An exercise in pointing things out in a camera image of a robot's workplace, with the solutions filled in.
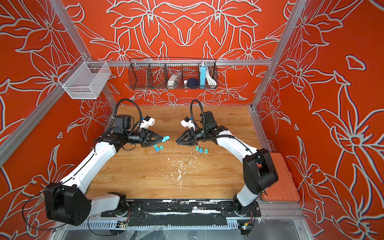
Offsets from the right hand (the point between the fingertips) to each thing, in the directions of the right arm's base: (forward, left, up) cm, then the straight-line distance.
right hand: (177, 144), depth 69 cm
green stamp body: (+9, -16, -23) cm, 29 cm away
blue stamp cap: (+10, +16, -24) cm, 31 cm away
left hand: (+1, +7, +2) cm, 8 cm away
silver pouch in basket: (+42, +5, +6) cm, 43 cm away
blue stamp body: (+1, +5, +3) cm, 6 cm away
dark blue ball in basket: (+44, -7, +3) cm, 44 cm away
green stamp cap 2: (+11, +13, -24) cm, 30 cm away
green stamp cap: (-1, +10, -1) cm, 10 cm away
